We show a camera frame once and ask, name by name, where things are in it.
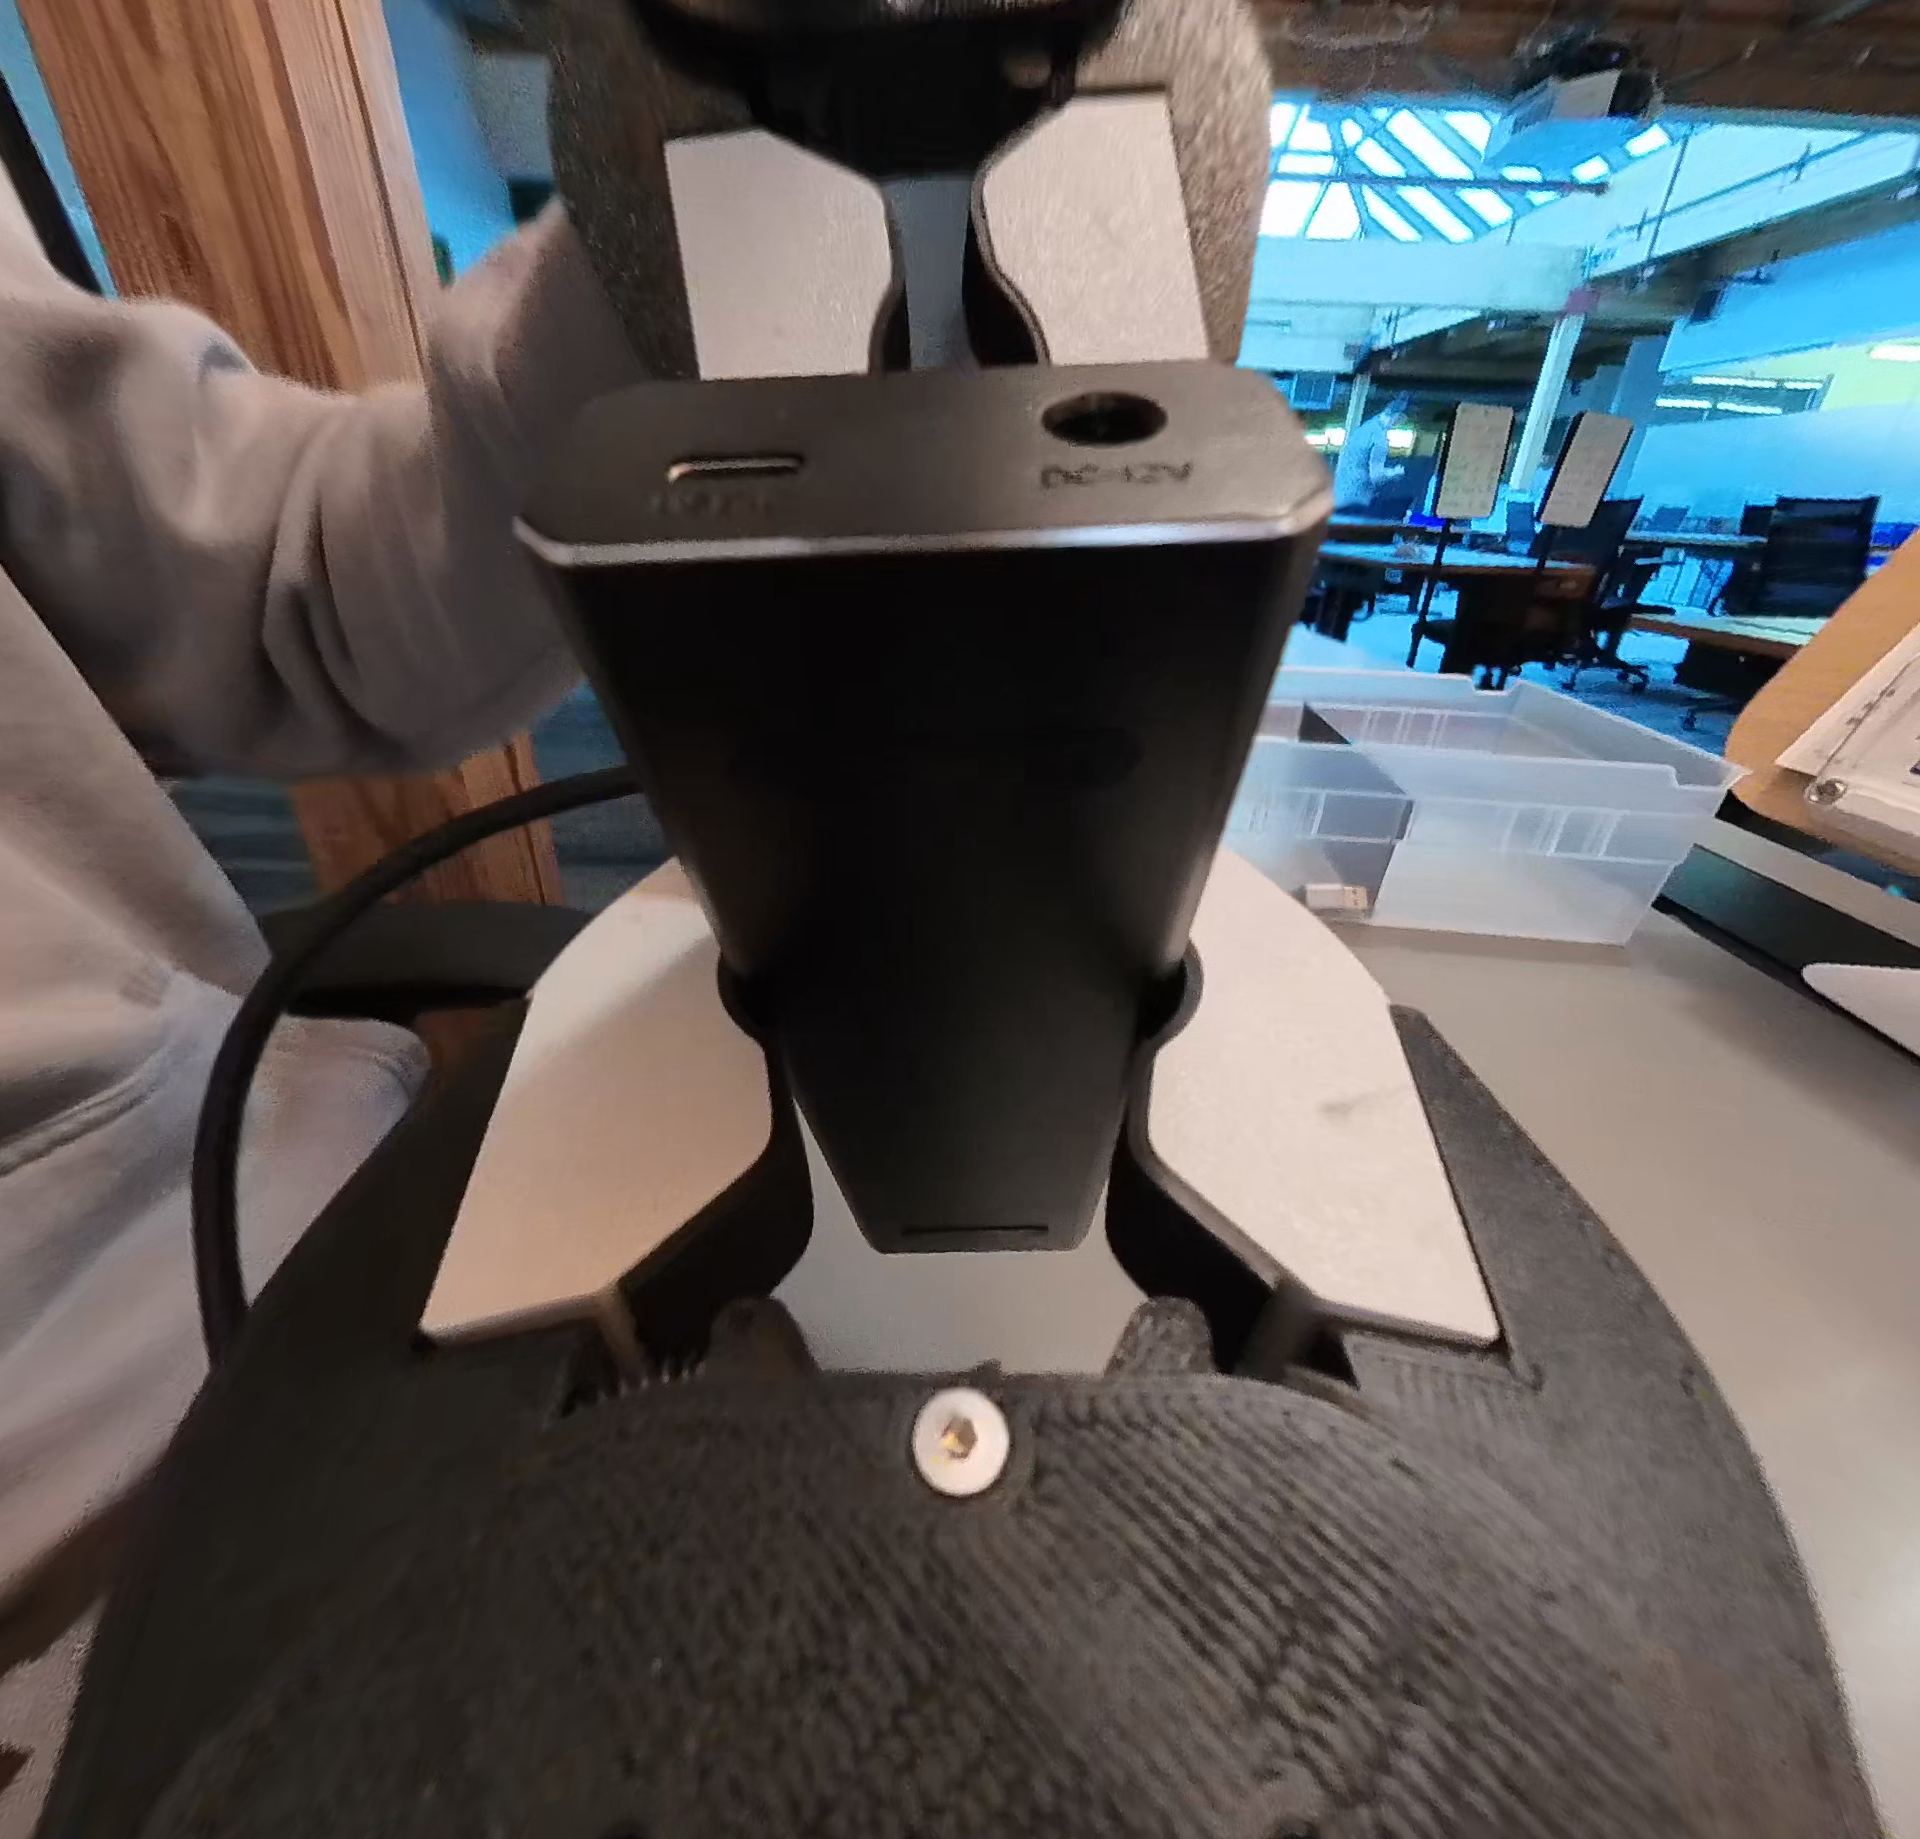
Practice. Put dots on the black background office chair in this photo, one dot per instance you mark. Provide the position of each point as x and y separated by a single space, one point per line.
1815 548
1611 548

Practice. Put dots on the small white block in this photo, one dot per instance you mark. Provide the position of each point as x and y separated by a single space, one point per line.
1335 897

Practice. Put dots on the clear plastic bin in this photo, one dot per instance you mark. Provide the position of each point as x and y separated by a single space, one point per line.
1501 850

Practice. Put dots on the person's grey hoodie torso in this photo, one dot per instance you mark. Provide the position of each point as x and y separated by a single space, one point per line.
90 1194

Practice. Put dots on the pale standing board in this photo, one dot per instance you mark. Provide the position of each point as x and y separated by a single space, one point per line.
1476 459
1586 468

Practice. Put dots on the white printed packet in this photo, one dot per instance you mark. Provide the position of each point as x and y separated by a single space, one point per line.
1876 743

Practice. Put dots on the grey desk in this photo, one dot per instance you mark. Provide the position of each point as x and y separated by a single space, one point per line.
1650 1120

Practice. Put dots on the person's left forearm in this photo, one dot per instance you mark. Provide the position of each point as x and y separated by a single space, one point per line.
301 548

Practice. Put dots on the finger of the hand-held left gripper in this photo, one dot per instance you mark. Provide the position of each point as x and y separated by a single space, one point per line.
765 249
1102 234

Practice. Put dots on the grey bin divider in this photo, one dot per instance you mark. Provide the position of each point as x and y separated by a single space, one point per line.
1327 725

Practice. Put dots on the black rectangular hub device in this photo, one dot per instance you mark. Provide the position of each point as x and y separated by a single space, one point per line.
931 820

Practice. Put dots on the hanging ceiling unit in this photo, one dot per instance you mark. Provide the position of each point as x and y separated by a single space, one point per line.
1575 108

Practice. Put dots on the background wooden work table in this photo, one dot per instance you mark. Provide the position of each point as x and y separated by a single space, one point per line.
1441 557

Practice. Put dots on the wooden board stand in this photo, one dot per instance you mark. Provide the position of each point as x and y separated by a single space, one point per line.
1777 713

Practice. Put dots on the black stand base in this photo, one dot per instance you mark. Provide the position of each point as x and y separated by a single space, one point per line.
1771 916

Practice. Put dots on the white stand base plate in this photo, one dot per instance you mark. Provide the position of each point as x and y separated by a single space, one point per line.
1876 1000

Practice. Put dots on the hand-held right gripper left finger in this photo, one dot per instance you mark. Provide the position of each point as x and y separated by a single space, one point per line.
600 1120

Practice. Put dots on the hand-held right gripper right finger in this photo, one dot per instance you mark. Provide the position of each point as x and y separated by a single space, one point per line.
1306 1120

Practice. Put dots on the white clip rail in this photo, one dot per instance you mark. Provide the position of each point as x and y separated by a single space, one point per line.
1876 820

